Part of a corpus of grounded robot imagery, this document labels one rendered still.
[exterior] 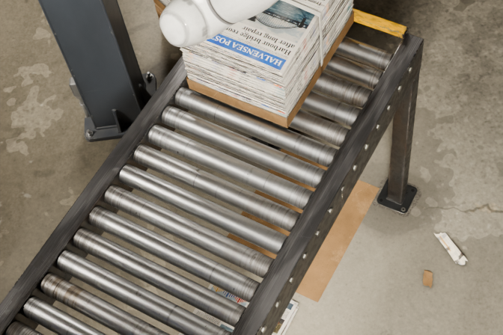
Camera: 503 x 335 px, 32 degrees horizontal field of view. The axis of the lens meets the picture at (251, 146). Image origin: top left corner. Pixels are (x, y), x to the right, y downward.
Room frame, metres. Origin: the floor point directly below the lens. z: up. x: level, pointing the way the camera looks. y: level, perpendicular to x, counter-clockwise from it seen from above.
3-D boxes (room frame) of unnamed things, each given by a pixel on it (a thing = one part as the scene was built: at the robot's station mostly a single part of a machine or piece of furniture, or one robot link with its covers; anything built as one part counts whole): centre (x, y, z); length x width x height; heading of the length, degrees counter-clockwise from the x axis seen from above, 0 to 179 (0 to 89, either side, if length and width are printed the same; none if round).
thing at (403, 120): (1.37, -0.45, 0.34); 0.06 x 0.06 x 0.68; 52
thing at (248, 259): (0.96, 0.18, 0.77); 0.47 x 0.05 x 0.05; 52
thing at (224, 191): (1.07, 0.10, 0.77); 0.47 x 0.05 x 0.05; 52
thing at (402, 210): (1.37, -0.45, 0.01); 0.14 x 0.13 x 0.01; 52
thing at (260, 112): (1.32, -0.03, 0.83); 0.29 x 0.16 x 0.04; 52
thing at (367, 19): (1.53, -0.28, 0.81); 0.43 x 0.03 x 0.02; 52
